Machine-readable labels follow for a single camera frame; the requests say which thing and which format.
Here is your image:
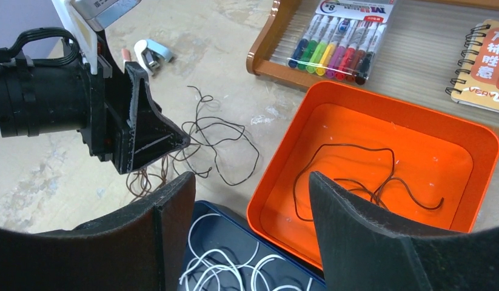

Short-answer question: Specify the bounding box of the dark blue plastic bin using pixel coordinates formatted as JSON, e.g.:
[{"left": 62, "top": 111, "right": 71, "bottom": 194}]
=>
[{"left": 177, "top": 201, "right": 326, "bottom": 290}]

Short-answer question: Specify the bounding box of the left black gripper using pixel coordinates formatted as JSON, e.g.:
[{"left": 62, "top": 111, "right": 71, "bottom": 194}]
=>
[{"left": 0, "top": 27, "right": 190, "bottom": 175}]

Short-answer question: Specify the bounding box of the wooden shelf rack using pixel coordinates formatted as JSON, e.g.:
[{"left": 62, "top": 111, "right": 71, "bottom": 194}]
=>
[{"left": 246, "top": 0, "right": 499, "bottom": 152}]

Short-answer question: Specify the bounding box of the orange plastic bin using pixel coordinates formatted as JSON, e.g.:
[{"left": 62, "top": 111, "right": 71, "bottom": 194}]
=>
[{"left": 246, "top": 81, "right": 499, "bottom": 267}]

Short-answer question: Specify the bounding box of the light blue stapler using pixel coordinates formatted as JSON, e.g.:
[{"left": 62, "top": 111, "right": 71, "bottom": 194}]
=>
[{"left": 133, "top": 39, "right": 175, "bottom": 76}]

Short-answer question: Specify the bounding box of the white orange marker pen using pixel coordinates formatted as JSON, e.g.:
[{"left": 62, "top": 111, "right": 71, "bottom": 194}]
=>
[{"left": 121, "top": 48, "right": 132, "bottom": 64}]

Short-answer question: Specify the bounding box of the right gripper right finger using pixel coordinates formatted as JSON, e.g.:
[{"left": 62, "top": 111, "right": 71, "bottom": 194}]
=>
[{"left": 309, "top": 172, "right": 499, "bottom": 290}]

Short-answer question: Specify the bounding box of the white cable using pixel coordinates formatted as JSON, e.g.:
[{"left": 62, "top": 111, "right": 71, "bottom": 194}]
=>
[{"left": 178, "top": 213, "right": 314, "bottom": 291}]

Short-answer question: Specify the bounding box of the brown cable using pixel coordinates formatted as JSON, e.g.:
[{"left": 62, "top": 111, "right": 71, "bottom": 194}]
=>
[{"left": 126, "top": 154, "right": 182, "bottom": 204}]

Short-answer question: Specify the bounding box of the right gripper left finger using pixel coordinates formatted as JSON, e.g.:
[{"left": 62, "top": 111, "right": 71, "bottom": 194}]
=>
[{"left": 0, "top": 172, "right": 196, "bottom": 290}]

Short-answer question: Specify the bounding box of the coloured marker pen pack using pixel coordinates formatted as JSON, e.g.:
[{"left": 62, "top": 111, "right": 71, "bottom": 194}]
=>
[{"left": 286, "top": 0, "right": 397, "bottom": 85}]

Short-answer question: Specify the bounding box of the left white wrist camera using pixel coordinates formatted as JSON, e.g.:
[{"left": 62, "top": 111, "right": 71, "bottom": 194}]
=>
[{"left": 52, "top": 0, "right": 141, "bottom": 75}]

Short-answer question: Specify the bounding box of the orange spiral notebook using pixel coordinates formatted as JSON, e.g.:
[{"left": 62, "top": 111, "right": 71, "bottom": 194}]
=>
[{"left": 446, "top": 19, "right": 499, "bottom": 113}]

